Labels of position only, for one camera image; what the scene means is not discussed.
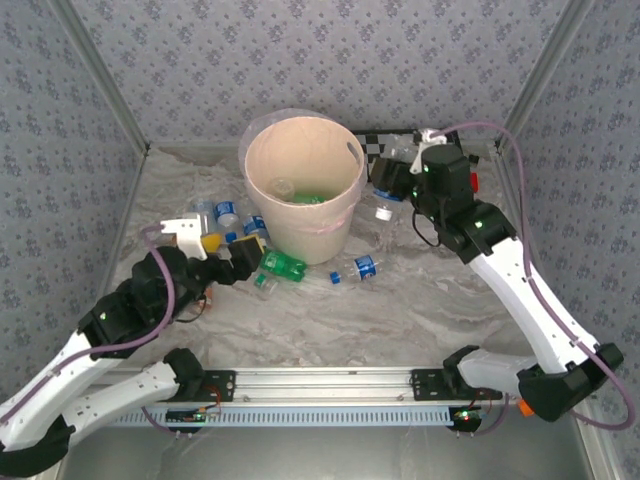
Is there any thin black cable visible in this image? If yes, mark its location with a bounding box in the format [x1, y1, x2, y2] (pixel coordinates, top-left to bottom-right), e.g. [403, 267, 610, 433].
[411, 207, 444, 250]
[174, 287, 214, 324]

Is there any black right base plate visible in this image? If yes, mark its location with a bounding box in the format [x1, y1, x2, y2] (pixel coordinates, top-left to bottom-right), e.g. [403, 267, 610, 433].
[410, 368, 451, 401]

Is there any left circuit board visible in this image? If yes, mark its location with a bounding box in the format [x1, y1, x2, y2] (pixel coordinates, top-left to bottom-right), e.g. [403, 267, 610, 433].
[165, 407, 221, 434]

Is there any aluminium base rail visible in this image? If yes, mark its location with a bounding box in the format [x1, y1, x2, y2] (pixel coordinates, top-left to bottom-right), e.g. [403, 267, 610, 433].
[97, 366, 599, 404]

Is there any clear bottle green label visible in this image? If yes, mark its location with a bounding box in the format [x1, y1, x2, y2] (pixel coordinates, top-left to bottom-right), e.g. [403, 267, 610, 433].
[252, 272, 281, 296]

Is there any clear bottle blue label white cap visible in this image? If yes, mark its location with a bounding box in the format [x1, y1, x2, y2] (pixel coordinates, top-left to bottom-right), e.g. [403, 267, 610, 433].
[372, 130, 424, 224]
[242, 214, 269, 239]

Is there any circuit board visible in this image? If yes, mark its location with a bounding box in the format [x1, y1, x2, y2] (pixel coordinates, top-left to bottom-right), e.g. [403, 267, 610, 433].
[448, 405, 485, 434]
[165, 407, 221, 434]

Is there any thin black right cable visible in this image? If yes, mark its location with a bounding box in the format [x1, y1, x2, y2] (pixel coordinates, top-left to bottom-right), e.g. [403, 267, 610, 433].
[411, 207, 444, 250]

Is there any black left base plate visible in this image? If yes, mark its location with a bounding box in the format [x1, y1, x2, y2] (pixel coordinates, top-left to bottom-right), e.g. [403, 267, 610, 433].
[199, 369, 237, 403]

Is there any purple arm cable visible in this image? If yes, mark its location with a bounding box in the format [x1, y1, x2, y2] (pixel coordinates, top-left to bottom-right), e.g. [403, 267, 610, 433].
[0, 224, 221, 437]
[434, 121, 639, 437]

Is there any aluminium frame post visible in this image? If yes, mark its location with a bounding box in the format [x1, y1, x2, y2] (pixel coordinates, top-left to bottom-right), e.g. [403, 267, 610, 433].
[494, 0, 599, 154]
[49, 0, 151, 154]

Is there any cream plastic bin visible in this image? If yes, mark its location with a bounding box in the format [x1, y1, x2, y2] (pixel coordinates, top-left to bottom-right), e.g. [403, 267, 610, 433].
[243, 114, 369, 266]

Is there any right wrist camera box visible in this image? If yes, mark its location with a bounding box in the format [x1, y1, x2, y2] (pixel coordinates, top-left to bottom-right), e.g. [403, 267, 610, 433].
[409, 127, 447, 176]

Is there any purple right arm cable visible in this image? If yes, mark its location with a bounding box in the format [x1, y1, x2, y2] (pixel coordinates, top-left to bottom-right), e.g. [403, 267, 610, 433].
[434, 121, 639, 437]

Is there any small clear plastic bottle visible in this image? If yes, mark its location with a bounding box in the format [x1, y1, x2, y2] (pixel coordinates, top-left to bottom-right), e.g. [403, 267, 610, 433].
[192, 199, 217, 224]

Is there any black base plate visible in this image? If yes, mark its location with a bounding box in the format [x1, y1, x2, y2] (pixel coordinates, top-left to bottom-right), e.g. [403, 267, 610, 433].
[410, 368, 451, 401]
[199, 369, 237, 403]

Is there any right circuit board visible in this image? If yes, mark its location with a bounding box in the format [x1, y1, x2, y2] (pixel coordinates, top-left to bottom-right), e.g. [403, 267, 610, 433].
[448, 405, 485, 434]

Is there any aluminium left side rail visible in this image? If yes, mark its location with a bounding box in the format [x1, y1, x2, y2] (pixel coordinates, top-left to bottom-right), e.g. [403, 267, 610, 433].
[99, 143, 152, 281]

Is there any slotted white cable duct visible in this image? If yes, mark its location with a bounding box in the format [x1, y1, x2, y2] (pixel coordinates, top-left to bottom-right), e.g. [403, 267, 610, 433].
[107, 405, 456, 428]

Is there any thin black left cable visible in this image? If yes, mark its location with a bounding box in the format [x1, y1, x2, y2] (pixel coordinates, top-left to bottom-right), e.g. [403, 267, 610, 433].
[174, 287, 214, 324]

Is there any aluminium right frame post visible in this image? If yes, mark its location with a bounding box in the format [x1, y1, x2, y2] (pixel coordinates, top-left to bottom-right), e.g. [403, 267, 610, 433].
[494, 0, 599, 154]

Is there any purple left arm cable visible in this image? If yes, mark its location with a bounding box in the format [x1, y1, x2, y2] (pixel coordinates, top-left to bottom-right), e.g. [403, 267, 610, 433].
[0, 224, 221, 437]

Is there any aluminium right side rail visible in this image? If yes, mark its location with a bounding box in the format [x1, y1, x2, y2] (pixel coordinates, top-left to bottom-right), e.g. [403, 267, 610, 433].
[492, 144, 539, 281]

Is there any aluminium left frame post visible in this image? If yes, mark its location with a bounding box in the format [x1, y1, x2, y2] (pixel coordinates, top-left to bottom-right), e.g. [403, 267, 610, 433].
[49, 0, 151, 154]

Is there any clear crushed plastic bottle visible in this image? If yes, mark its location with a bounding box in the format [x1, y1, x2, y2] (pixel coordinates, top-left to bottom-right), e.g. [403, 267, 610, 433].
[294, 274, 334, 299]

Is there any black and grey checkerboard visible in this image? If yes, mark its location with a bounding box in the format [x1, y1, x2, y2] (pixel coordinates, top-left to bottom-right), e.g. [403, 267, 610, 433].
[348, 128, 424, 184]

